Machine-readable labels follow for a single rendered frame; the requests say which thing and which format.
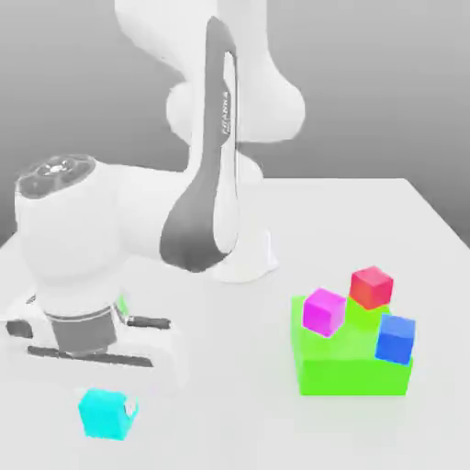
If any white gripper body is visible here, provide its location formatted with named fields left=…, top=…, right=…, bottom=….
left=7, top=324, right=191, bottom=397

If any small cyan cube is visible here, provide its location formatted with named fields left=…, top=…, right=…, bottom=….
left=77, top=386, right=140, bottom=442

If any small magenta cube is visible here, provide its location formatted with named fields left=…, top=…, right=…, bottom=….
left=302, top=286, right=348, bottom=339

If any small red cube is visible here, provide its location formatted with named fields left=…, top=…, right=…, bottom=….
left=348, top=264, right=395, bottom=311

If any small blue cube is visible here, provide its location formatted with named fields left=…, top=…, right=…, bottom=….
left=374, top=312, right=417, bottom=367

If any large green box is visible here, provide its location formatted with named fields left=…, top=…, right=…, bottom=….
left=291, top=295, right=415, bottom=397

